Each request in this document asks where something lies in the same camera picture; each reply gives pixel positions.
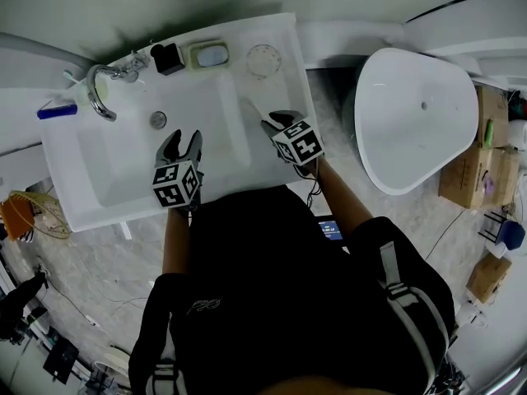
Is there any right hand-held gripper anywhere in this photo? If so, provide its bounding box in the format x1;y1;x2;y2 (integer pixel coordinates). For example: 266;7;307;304
260;109;326;179

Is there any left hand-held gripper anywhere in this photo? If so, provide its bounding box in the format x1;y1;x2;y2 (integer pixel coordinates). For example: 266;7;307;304
152;128;206;213

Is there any clear patterned glass cup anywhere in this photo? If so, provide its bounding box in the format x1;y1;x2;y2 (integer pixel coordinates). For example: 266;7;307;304
245;44;282;77

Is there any teal toothbrush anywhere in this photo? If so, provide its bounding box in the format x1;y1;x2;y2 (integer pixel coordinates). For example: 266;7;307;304
63;69;100;98

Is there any person's left forearm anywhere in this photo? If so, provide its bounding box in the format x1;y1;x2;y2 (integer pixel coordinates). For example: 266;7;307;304
161;207;191;275

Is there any person's right forearm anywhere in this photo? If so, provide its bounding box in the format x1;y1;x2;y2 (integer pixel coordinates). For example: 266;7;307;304
315;158;374;238

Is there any white sink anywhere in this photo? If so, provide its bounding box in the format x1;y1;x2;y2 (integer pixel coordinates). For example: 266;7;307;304
39;12;326;233

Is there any green soap dish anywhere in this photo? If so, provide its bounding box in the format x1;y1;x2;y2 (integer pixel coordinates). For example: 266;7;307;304
187;39;231;72

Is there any black soap dispenser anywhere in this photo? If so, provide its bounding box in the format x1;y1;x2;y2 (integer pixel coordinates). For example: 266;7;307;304
150;42;186;76

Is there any pale blue soap bar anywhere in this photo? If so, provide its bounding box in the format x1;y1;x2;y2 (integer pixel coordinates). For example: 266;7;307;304
196;45;227;67

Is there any chrome faucet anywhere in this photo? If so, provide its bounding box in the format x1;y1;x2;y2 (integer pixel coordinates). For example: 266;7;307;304
86;51;152;123

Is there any black phone with lit screen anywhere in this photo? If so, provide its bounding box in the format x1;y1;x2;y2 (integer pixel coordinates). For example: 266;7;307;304
316;219;343;241

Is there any blue bottle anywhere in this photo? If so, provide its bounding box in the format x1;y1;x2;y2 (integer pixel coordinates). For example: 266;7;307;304
36;103;78;120

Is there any black shirt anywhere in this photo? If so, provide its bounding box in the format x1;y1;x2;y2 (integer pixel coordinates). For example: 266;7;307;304
128;187;456;395

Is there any orange seat cushion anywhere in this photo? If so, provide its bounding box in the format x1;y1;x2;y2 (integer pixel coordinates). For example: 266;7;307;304
0;198;32;242

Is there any wide cardboard box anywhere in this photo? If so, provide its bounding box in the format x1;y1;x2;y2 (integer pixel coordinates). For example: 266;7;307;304
438;146;524;210

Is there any white curved fixture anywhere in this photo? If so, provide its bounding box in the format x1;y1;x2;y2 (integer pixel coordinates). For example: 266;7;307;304
405;0;527;88

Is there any white round disc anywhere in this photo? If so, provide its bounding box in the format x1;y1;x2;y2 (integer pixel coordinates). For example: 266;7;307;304
105;346;133;372

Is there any tall cardboard box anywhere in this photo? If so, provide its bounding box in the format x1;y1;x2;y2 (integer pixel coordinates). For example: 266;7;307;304
475;84;511;150

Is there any white paper roll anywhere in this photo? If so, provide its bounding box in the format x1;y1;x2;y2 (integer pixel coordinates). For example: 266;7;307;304
508;119;527;151

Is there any black square device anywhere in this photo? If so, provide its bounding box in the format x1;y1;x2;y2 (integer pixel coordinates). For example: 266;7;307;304
43;337;79;384

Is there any blue plastic container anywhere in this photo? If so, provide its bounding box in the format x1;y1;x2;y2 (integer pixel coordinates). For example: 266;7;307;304
496;219;527;251

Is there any small cardboard box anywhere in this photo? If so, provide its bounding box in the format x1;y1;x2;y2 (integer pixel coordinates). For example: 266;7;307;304
465;253;513;304

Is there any yellow wire chair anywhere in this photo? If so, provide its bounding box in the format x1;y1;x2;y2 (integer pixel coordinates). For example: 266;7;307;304
7;189;73;242

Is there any grey shoulder strap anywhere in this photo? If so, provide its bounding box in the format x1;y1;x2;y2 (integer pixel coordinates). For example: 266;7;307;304
378;240;452;395
146;313;186;395

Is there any black wire rack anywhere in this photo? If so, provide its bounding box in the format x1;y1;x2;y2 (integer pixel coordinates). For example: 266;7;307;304
479;211;510;238

